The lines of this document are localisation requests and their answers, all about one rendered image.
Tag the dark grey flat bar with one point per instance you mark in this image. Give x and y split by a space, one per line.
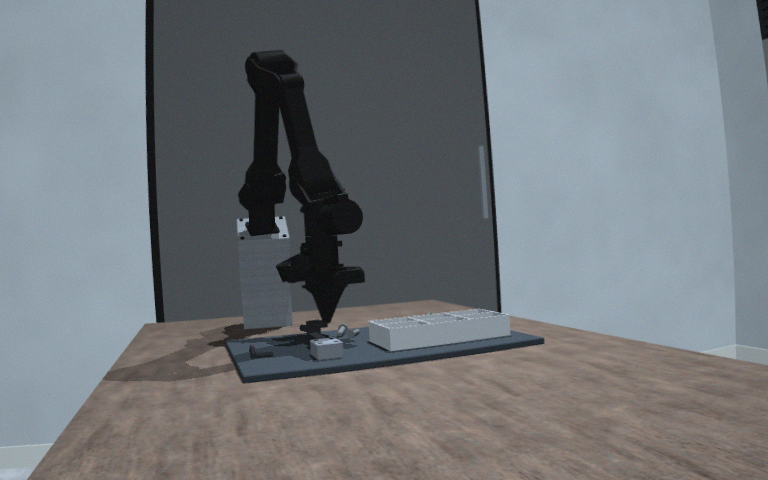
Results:
312 336

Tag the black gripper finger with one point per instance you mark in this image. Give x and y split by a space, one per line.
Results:
315 296
329 299

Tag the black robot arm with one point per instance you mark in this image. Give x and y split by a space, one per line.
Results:
309 170

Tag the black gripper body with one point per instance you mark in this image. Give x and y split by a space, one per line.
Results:
327 250

